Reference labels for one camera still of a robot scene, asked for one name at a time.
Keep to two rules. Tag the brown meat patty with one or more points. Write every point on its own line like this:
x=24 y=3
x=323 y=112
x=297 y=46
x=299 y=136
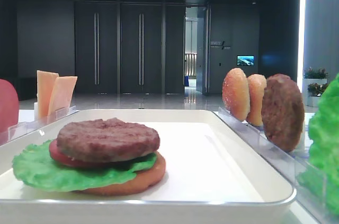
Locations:
x=282 y=112
x=104 y=141

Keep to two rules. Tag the red tomato slice on tray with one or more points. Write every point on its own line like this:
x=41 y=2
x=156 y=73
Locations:
x=63 y=159

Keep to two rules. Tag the green lettuce leaf on tray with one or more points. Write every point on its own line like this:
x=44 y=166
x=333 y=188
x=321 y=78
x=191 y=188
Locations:
x=35 y=167

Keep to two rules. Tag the red tomato slice in holder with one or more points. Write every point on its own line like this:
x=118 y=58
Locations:
x=9 y=105

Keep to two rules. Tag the bun top inner right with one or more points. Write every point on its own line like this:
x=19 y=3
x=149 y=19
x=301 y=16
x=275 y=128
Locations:
x=235 y=94

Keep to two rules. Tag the dark double doors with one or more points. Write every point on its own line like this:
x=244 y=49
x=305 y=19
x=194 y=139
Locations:
x=129 y=48

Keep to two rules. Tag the bottom bun slice on tray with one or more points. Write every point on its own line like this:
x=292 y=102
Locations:
x=142 y=181

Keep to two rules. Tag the bun top outer right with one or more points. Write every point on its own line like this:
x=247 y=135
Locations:
x=257 y=84

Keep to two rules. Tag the white rectangular metal tray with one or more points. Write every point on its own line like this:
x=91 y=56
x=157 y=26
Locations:
x=212 y=176

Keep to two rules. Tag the white planter with flowers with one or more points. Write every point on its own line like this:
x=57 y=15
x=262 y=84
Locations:
x=313 y=85

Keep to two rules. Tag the wall display screen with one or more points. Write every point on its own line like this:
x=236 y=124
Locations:
x=245 y=60

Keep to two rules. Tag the clear left long rail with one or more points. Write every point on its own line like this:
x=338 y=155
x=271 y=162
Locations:
x=23 y=128

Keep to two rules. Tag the clear long rail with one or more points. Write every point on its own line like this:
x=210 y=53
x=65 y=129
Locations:
x=23 y=128
x=307 y=208

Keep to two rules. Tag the clear right long rail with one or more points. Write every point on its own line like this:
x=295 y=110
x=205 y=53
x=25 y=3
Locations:
x=307 y=208

